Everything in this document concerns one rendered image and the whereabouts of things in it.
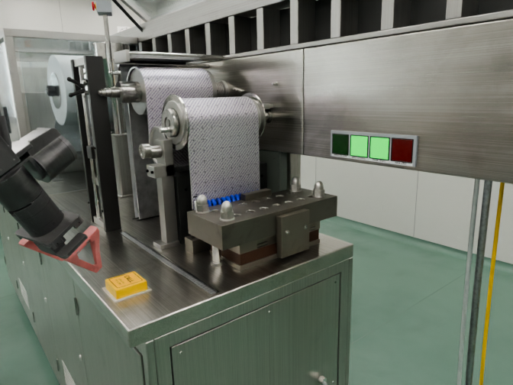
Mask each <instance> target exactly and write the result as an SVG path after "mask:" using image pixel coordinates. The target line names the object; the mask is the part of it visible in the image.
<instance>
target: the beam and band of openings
mask: <svg viewBox="0 0 513 385"><path fill-rule="evenodd" d="M509 18H513V0H205V1H203V2H199V3H197V4H194V5H191V6H189V7H186V8H183V9H180V10H178V11H174V12H172V13H170V14H167V15H164V16H162V17H159V18H156V19H153V20H151V21H148V22H145V23H143V24H139V25H140V26H141V27H142V29H143V30H144V32H141V31H140V30H139V29H138V28H137V27H136V26H135V27H131V28H129V29H127V30H124V31H121V32H118V33H116V34H113V35H112V36H123V37H137V51H143V52H160V53H190V54H207V55H222V56H223V57H224V59H223V60H229V59H235V58H241V57H251V56H256V55H262V54H267V53H277V52H283V51H288V50H298V49H305V48H309V47H319V46H324V45H330V44H340V43H346V42H351V41H357V40H366V39H372V38H377V37H388V36H393V35H399V34H408V33H414V32H419V31H429V30H435V29H441V28H451V27H456V26H461V25H467V24H477V23H483V22H488V21H498V20H503V19H509ZM215 61H219V60H212V61H194V62H189V63H209V62H215Z"/></svg>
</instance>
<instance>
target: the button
mask: <svg viewBox="0 0 513 385"><path fill-rule="evenodd" d="M105 285H106V289H107V290H108V291H109V293H110V294H111V295H113V297H114V298H116V299H120V298H123V297H126V296H129V295H132V294H135V293H139V292H141V291H144V290H147V281H146V280H145V279H144V278H143V277H141V276H140V275H139V274H138V273H136V272H135V271H133V272H130V273H126V274H122V275H120V276H117V277H112V278H109V279H107V280H105Z"/></svg>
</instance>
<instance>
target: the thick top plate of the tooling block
mask: <svg viewBox="0 0 513 385"><path fill-rule="evenodd" d="M301 190H302V191H301V192H291V191H290V189H287V190H283V191H279V192H273V193H271V196H266V197H262V198H258V199H252V200H249V201H243V200H237V201H234V202H231V204H232V209H233V211H234V217H235V220H233V221H229V222H223V221H221V220H220V217H221V205H222V204H220V205H213V206H210V207H208V209H209V210H210V212H209V213H205V214H198V213H196V212H195V211H196V210H192V211H189V212H187V219H188V230H189V234H190V235H192V236H194V237H196V238H198V239H200V240H202V241H204V242H206V243H208V244H210V245H212V246H214V247H216V248H218V249H220V250H222V251H224V250H227V249H229V248H234V247H236V246H240V245H242V244H246V243H250V242H252V241H256V240H260V239H262V238H267V237H269V236H272V235H276V216H277V215H282V214H285V213H288V212H293V211H296V210H299V209H309V224H311V223H315V222H319V221H322V220H325V219H327V218H332V217H334V216H337V196H334V195H331V194H327V193H325V197H323V198H316V197H313V196H312V195H313V190H310V189H303V188H301Z"/></svg>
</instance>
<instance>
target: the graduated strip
mask: <svg viewBox="0 0 513 385"><path fill-rule="evenodd" d="M119 234H121V235H123V236H124V237H126V238H127V239H128V240H130V241H132V242H133V243H135V244H136V245H137V246H139V247H140V248H142V249H143V250H145V251H146V252H147V253H149V254H151V255H152V256H154V257H155V258H156V259H158V260H160V261H161V262H163V263H164V264H165V265H167V266H168V267H170V268H172V269H173V270H174V271H175V272H177V273H179V274H180V275H182V276H183V277H185V278H186V279H187V280H189V281H191V282H192V283H194V284H195V285H196V286H198V287H200V288H201V289H203V290H204V291H205V292H206V293H208V294H210V295H213V294H216V293H219V291H217V290H216V289H214V288H213V287H211V286H209V285H208V284H207V283H205V282H203V281H202V280H200V279H199V278H198V277H196V276H194V275H192V274H191V273H190V272H188V271H187V270H185V269H183V268H181V267H180V266H179V265H177V264H175V263H174V262H172V261H171V260H169V259H168V258H166V257H164V256H163V255H162V254H160V253H158V252H157V251H155V250H154V249H152V248H151V247H149V246H147V245H146V244H145V243H143V242H142V241H139V240H138V239H136V238H135V237H134V236H132V235H130V234H129V233H127V232H126V231H124V232H121V233H119Z"/></svg>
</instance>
